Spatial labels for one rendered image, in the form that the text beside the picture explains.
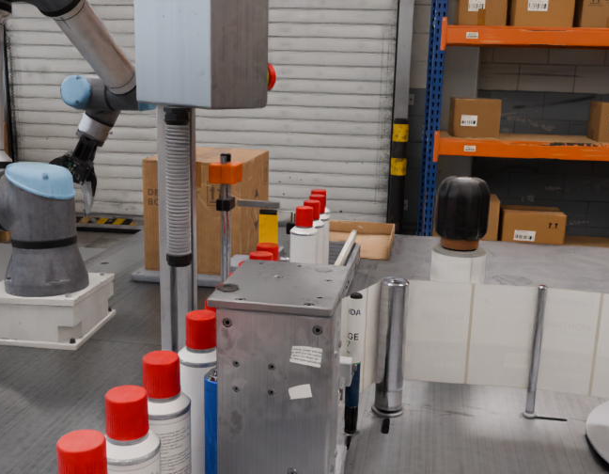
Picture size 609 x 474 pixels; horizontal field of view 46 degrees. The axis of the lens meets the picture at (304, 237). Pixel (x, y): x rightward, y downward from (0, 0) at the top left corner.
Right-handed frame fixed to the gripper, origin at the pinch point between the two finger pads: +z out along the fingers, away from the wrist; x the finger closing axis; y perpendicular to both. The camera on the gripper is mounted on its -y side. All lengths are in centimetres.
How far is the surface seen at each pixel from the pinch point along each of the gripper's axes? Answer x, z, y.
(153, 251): 25.3, -4.3, 18.7
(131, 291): 24.1, 3.7, 28.3
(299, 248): 45, -29, 62
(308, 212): 43, -35, 61
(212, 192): 30.8, -24.4, 23.0
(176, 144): 15, -40, 94
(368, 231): 86, -27, -24
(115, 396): 17, -25, 135
